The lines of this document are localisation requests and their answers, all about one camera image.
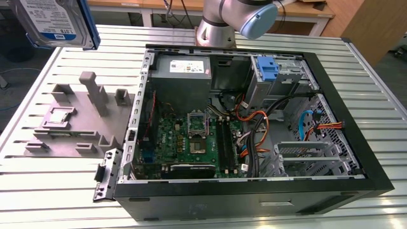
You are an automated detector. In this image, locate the metal card retention bracket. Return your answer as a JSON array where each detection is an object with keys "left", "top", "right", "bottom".
[{"left": 92, "top": 147, "right": 124, "bottom": 203}]

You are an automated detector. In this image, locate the black PC case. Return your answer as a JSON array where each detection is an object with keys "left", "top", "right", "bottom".
[{"left": 112, "top": 43, "right": 395, "bottom": 221}]

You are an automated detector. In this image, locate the metal optical drive cage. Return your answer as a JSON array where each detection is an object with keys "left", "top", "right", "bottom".
[{"left": 246, "top": 55, "right": 319, "bottom": 110}]

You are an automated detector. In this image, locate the green motherboard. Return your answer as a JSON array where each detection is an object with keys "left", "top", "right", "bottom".
[{"left": 132, "top": 112, "right": 252, "bottom": 179}]

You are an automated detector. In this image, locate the black graphics card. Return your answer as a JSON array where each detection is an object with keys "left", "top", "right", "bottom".
[{"left": 160, "top": 163, "right": 217, "bottom": 179}]

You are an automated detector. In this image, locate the black RAM slot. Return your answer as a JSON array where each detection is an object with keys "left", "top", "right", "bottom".
[
  {"left": 216, "top": 116, "right": 231, "bottom": 175},
  {"left": 221, "top": 116, "right": 239, "bottom": 175}
]

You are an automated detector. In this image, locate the thin red wire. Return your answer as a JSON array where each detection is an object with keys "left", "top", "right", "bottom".
[{"left": 141, "top": 91, "right": 159, "bottom": 142}]

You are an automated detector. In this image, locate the hard disk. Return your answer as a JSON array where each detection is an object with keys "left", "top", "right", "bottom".
[{"left": 9, "top": 0, "right": 101, "bottom": 51}]

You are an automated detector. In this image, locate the wooden cabinet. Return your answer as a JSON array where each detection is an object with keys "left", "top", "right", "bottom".
[{"left": 324, "top": 0, "right": 407, "bottom": 68}]

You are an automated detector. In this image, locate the black cable bundle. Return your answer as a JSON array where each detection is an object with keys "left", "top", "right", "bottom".
[{"left": 246, "top": 92, "right": 319, "bottom": 178}]

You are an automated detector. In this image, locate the grey power supply unit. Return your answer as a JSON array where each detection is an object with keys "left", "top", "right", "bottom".
[{"left": 148, "top": 54, "right": 213, "bottom": 117}]

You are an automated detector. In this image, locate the blue data wire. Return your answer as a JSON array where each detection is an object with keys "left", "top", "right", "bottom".
[{"left": 299, "top": 110, "right": 322, "bottom": 142}]

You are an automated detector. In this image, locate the silver CPU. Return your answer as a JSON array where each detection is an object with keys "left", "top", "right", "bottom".
[{"left": 48, "top": 111, "right": 69, "bottom": 125}]

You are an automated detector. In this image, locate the metal disk bay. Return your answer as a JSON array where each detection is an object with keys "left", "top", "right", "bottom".
[{"left": 259, "top": 141, "right": 351, "bottom": 178}]

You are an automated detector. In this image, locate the green RAM stick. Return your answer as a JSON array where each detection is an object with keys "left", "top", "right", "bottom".
[{"left": 47, "top": 132, "right": 96, "bottom": 139}]

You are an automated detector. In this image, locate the grey parts rack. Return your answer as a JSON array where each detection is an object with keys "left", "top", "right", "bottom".
[{"left": 24, "top": 71, "right": 136, "bottom": 159}]

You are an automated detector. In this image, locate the wooden desk white frame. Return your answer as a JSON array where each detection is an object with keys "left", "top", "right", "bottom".
[{"left": 116, "top": 0, "right": 336, "bottom": 37}]

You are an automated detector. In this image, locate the orange yellow wire bundle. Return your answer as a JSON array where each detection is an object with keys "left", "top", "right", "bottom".
[{"left": 235, "top": 111, "right": 271, "bottom": 159}]

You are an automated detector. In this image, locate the CPU socket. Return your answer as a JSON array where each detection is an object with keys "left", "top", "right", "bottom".
[{"left": 188, "top": 140, "right": 208, "bottom": 155}]

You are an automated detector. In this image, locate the black office chair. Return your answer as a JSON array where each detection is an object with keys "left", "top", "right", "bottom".
[{"left": 0, "top": 6, "right": 36, "bottom": 63}]

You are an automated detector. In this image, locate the red yellow power wire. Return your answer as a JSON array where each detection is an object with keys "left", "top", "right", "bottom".
[{"left": 303, "top": 121, "right": 346, "bottom": 141}]

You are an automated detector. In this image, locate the thin metal locking lever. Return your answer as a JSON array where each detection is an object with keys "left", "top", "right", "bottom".
[{"left": 204, "top": 114, "right": 211, "bottom": 142}]

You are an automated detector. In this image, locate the blue plastic drive latch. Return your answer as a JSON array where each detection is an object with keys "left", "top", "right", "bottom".
[{"left": 258, "top": 56, "right": 279, "bottom": 82}]

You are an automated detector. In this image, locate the metal socket cover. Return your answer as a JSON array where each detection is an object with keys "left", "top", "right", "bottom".
[{"left": 187, "top": 110, "right": 211, "bottom": 139}]

